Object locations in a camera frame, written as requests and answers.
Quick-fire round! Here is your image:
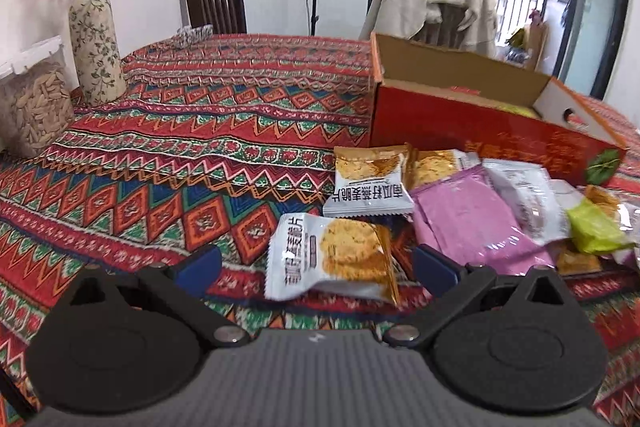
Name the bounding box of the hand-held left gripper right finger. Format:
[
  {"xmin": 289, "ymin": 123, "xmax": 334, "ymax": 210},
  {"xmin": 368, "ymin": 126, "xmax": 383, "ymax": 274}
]
[{"xmin": 382, "ymin": 244, "xmax": 573, "ymax": 350}]

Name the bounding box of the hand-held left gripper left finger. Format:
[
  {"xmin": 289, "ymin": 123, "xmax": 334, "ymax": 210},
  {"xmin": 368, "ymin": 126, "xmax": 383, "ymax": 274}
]
[{"xmin": 67, "ymin": 244, "xmax": 251, "ymax": 350}]

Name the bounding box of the pink snack packet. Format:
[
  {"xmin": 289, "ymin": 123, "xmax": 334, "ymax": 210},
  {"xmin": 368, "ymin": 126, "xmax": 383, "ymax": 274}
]
[{"xmin": 409, "ymin": 165, "xmax": 556, "ymax": 278}]

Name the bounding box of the orange snack packet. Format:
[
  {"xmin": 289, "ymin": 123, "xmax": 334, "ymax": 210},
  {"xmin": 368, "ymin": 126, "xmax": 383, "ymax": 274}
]
[
  {"xmin": 554, "ymin": 243, "xmax": 603, "ymax": 277},
  {"xmin": 584, "ymin": 184, "xmax": 626, "ymax": 220},
  {"xmin": 405, "ymin": 149, "xmax": 481, "ymax": 190}
]

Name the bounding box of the white oat cracker packet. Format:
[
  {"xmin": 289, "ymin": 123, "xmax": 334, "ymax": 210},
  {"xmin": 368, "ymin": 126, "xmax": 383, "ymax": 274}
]
[
  {"xmin": 264, "ymin": 213, "xmax": 401, "ymax": 306},
  {"xmin": 322, "ymin": 146, "xmax": 416, "ymax": 218}
]

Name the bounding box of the white purple snack packet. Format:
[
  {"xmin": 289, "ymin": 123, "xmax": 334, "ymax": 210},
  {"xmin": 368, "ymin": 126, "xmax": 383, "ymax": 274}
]
[{"xmin": 482, "ymin": 159, "xmax": 571, "ymax": 245}]

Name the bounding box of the red cardboard box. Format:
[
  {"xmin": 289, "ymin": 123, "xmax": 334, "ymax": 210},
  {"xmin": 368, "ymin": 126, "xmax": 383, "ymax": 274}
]
[{"xmin": 369, "ymin": 33, "xmax": 629, "ymax": 188}]

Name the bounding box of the green snack packet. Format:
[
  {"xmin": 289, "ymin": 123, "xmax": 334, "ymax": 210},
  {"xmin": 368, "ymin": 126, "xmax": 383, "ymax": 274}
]
[{"xmin": 567, "ymin": 198, "xmax": 633, "ymax": 255}]

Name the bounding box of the clear jar of seeds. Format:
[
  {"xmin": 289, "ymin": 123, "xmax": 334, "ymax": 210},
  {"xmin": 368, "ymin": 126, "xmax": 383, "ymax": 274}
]
[{"xmin": 0, "ymin": 36, "xmax": 76, "ymax": 158}]

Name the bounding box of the patterned tissue box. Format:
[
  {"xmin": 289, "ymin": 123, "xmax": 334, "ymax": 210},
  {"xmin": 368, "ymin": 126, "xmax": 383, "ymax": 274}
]
[{"xmin": 170, "ymin": 24, "xmax": 215, "ymax": 48}]

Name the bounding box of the floral print ceramic vase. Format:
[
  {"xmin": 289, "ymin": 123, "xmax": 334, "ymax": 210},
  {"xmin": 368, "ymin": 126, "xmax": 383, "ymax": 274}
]
[{"xmin": 68, "ymin": 0, "xmax": 128, "ymax": 105}]

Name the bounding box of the brown cardboard box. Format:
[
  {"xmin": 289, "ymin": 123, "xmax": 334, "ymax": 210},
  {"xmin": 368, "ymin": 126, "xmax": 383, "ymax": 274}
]
[{"xmin": 524, "ymin": 21, "xmax": 549, "ymax": 70}]

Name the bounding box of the beige jacket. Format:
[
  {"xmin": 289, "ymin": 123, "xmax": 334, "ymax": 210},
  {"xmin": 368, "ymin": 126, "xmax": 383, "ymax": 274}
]
[{"xmin": 360, "ymin": 0, "xmax": 498, "ymax": 58}]

